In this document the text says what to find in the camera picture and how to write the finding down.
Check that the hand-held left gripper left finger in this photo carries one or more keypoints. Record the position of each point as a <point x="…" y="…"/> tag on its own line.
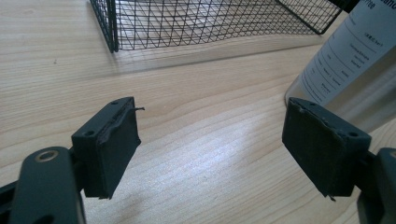
<point x="107" y="152"/>

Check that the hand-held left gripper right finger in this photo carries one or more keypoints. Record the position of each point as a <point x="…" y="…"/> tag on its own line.
<point x="323" y="149"/>

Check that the silver metal bottle white label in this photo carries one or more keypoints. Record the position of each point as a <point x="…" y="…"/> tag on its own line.
<point x="351" y="65"/>

